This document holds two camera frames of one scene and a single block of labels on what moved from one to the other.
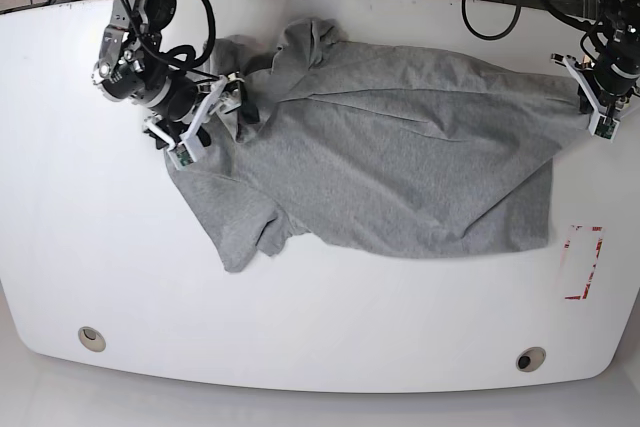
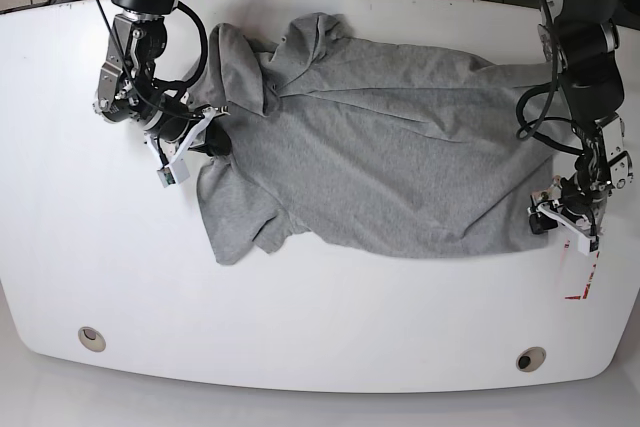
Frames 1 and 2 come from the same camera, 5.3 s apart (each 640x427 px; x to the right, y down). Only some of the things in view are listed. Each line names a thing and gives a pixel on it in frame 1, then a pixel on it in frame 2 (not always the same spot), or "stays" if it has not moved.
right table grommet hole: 531,359 stays
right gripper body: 603,104 → 572,208
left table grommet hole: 92,339 stays
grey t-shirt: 420,148 stays
